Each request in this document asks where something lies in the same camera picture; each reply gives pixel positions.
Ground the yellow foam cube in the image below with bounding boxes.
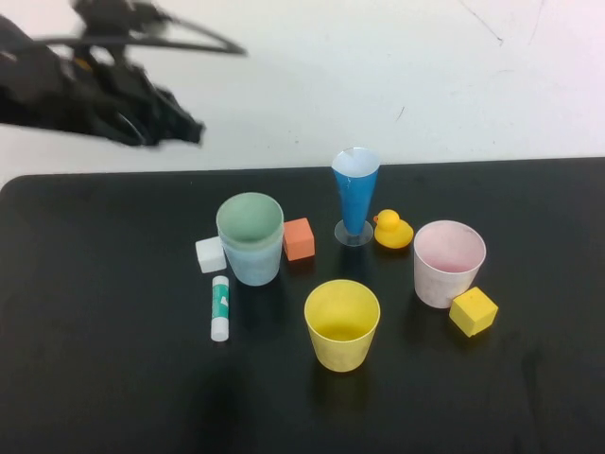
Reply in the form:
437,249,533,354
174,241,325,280
448,286,500,339

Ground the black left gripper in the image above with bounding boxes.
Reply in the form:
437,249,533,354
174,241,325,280
88,63,207,149

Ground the green white glue stick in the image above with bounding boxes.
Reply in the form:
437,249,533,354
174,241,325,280
210,275,232,342

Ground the white foam cube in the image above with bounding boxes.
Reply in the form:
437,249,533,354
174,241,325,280
194,236,229,275

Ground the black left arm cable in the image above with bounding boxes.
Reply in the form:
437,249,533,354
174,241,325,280
27,13,249,58

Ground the clear plastic cone stand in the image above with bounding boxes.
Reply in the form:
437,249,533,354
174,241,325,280
334,218,375,248

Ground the pink plastic cup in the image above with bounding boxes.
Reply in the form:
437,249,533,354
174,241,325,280
413,219,488,310

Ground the green plastic cup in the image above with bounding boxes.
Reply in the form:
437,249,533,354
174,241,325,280
216,191,285,255

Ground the blue paper cone cup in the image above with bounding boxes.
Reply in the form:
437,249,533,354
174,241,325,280
331,147,381,236

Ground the yellow plastic cup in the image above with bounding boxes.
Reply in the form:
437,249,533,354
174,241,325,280
303,278,382,374

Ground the orange foam cube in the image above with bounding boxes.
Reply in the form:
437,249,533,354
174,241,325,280
282,218,316,262

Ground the yellow rubber duck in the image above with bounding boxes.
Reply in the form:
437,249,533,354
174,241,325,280
372,209,415,251

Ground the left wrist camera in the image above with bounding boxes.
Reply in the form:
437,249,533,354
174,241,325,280
70,0,172,35

